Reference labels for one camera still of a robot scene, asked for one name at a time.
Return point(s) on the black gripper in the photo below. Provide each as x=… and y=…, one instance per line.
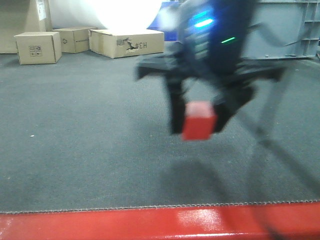
x=212, y=35

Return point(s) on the red magnetic cube block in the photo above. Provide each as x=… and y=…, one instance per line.
x=199, y=121

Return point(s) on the large cardboard box H3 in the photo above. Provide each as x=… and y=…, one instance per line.
x=120, y=44

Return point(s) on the dark grey felt mat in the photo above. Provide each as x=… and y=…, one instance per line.
x=83, y=134

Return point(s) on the middle cardboard box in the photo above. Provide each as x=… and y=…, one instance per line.
x=74, y=40

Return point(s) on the small cardboard box left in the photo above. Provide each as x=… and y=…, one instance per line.
x=36, y=48

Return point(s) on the tall cardboard box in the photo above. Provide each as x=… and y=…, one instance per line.
x=20, y=16

